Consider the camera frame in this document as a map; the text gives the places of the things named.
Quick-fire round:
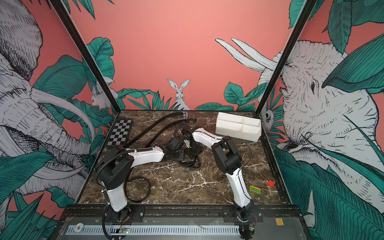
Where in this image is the long black belt s-curved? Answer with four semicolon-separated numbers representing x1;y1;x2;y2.
178;151;201;171

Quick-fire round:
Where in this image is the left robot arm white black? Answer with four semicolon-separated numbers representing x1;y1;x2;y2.
94;137;185;213

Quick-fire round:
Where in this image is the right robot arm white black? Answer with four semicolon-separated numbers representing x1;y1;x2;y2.
182;127;253;209

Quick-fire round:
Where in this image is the white foam storage box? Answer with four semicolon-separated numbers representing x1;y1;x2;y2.
215;112;262;142

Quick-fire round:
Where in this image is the black belt upper long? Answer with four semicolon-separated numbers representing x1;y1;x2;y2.
123;112;197;149

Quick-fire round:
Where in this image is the black white checkerboard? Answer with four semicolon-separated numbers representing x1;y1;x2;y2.
106;119;133;147

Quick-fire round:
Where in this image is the green yellow striped block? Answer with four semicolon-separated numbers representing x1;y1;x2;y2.
249;186;261;195

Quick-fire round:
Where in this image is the red cube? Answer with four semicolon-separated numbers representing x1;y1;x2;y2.
267;180;276;188

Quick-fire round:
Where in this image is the orange label sticker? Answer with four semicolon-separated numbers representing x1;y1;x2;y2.
275;218;284;226

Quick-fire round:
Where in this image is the white slotted cable duct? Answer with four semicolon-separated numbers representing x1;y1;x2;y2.
65;225;240;237

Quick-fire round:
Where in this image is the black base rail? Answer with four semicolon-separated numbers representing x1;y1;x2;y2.
60;204;303;223

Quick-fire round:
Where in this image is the right black frame post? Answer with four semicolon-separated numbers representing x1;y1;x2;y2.
256;0;317;117

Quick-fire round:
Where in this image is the black frame post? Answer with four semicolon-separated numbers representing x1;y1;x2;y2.
256;0;317;117
49;0;121;114

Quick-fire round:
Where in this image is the left black frame post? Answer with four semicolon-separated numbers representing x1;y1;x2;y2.
49;0;121;114

